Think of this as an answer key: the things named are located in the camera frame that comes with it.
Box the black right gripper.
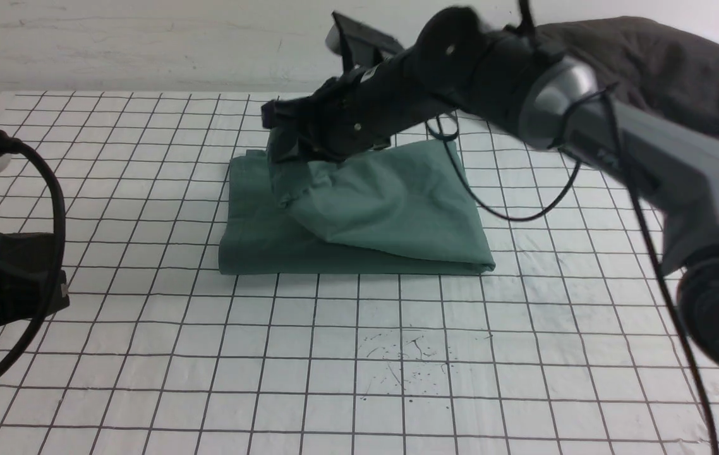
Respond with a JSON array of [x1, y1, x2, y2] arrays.
[[261, 66, 411, 162]]

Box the green long-sleeved shirt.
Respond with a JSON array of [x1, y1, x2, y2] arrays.
[[218, 140, 495, 276]]

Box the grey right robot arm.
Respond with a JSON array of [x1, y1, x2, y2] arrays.
[[261, 1, 719, 366]]

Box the dark grey shirt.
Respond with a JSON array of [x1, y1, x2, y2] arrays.
[[536, 16, 719, 140]]

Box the white grid tablecloth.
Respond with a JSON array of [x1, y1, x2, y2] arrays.
[[0, 92, 711, 454]]

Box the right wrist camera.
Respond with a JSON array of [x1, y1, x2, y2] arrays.
[[325, 11, 404, 74]]

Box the black right camera cable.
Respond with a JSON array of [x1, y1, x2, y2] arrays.
[[426, 0, 719, 455]]

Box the black camera cable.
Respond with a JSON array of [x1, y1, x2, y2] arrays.
[[426, 0, 719, 455], [0, 126, 67, 410]]

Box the black left camera cable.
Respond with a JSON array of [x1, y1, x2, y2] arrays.
[[0, 126, 67, 410]]

